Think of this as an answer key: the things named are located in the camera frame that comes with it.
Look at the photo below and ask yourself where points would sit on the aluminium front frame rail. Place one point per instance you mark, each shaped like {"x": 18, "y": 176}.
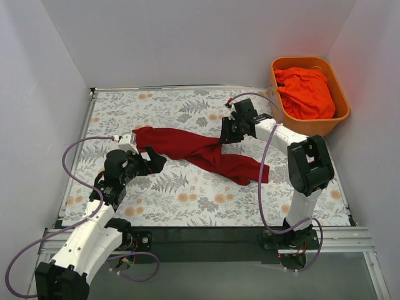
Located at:
{"x": 336, "y": 239}

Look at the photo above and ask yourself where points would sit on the dark red t-shirt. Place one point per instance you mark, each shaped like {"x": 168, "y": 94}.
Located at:
{"x": 201, "y": 151}

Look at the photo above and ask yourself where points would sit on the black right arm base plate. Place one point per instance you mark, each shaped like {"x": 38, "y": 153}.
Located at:
{"x": 292, "y": 240}

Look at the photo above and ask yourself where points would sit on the orange plastic basket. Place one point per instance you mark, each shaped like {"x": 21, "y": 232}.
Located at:
{"x": 310, "y": 127}

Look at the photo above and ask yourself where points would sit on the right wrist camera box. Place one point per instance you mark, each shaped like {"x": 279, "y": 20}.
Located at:
{"x": 244, "y": 109}

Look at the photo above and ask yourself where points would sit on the floral patterned table mat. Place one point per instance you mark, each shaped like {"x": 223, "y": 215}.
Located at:
{"x": 182, "y": 194}

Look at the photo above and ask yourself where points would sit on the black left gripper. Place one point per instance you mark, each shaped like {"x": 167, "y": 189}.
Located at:
{"x": 145, "y": 164}

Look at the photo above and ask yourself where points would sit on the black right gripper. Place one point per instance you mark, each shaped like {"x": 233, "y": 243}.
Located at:
{"x": 229, "y": 130}

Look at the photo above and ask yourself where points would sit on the bright orange t-shirt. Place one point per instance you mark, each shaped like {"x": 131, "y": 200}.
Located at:
{"x": 304, "y": 93}

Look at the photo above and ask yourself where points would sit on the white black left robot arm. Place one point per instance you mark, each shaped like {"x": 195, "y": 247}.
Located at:
{"x": 69, "y": 273}

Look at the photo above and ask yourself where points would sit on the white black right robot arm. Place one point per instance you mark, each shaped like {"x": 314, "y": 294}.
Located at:
{"x": 308, "y": 162}

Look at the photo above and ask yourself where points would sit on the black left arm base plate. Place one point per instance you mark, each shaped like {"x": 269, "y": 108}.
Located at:
{"x": 136, "y": 241}

